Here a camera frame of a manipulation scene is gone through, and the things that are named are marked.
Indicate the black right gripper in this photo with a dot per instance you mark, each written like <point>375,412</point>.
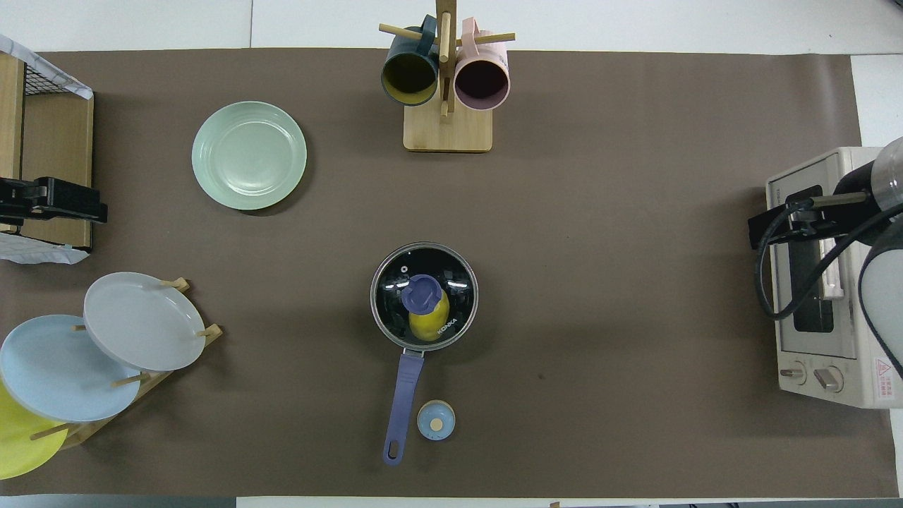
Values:
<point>811,224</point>

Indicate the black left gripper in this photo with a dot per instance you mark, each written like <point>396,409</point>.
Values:
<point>17,201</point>

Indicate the glass lid blue knob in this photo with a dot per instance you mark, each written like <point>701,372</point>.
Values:
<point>422,293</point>

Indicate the yellow potato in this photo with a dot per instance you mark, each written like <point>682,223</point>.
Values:
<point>428,327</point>

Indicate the grey plate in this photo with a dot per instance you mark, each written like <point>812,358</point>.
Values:
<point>141,321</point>

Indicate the light blue plate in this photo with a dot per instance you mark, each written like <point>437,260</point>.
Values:
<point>56,370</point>

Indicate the mint green plate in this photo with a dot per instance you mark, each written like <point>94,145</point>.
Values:
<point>248,155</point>

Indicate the wooden plate rack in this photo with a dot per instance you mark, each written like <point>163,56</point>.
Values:
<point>152,381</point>

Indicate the yellow plate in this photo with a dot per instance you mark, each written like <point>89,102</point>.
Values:
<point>17,444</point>

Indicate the wooden board shelf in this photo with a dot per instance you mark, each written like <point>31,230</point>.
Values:
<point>60,148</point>

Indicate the translucent white plastic bag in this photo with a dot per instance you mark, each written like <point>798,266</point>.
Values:
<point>35,250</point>

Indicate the white patterned paper sheet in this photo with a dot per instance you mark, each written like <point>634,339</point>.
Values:
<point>42,67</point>

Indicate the cream toaster oven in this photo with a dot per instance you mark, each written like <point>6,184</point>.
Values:
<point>818,353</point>

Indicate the brown table mat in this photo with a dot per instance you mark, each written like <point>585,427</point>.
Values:
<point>600,282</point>

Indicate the pink mug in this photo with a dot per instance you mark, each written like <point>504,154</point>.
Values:
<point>482,79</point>

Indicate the wooden mug tree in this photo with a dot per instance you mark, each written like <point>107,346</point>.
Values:
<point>446,130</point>

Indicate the dark blue mug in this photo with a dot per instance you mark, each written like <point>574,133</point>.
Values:
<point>409,74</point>

